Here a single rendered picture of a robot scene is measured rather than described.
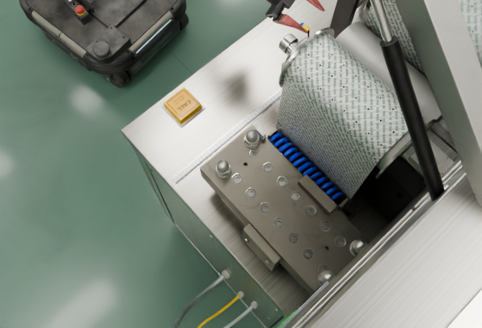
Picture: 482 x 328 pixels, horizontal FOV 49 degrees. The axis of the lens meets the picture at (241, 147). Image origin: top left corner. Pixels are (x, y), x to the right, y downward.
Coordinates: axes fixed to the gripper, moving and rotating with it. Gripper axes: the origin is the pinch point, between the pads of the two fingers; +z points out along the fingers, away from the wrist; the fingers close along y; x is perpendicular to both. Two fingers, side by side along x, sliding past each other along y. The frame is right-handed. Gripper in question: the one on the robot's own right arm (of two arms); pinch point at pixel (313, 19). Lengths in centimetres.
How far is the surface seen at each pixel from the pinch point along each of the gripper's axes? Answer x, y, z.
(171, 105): -17.7, 35.1, -13.3
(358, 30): 13.9, -1.0, 5.5
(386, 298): 77, 31, 0
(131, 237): -90, 95, 12
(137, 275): -81, 104, 21
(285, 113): 9.7, 21.1, 4.0
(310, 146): 11.1, 23.9, 12.4
